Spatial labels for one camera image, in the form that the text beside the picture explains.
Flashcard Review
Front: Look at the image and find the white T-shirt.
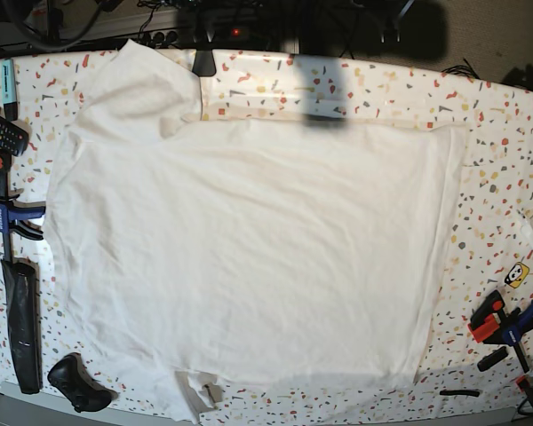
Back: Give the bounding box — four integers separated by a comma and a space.
44, 42, 466, 420

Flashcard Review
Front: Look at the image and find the black power strip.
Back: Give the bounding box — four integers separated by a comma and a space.
139, 26, 251, 46

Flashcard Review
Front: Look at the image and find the red blue bar clamp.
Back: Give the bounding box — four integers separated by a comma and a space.
468, 290, 533, 409

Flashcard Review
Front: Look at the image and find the black game controller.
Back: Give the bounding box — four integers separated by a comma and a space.
47, 352, 113, 413

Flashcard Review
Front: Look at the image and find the yellow cartoon face sticker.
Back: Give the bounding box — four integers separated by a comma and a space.
504, 262, 529, 288

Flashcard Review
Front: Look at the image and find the blue black bar clamp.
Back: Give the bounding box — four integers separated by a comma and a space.
0, 149, 45, 263

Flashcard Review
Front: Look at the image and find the small black bar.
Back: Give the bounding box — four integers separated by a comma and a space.
477, 347, 508, 372

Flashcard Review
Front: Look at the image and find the black TV remote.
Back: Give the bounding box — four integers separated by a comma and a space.
0, 115, 29, 156

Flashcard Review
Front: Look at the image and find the teal highlighter marker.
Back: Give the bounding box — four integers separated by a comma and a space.
1, 59, 18, 122

